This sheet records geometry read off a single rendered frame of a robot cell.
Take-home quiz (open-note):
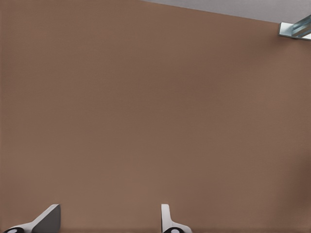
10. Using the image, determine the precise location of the silver frame post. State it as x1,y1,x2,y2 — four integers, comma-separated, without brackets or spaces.
277,13,311,40

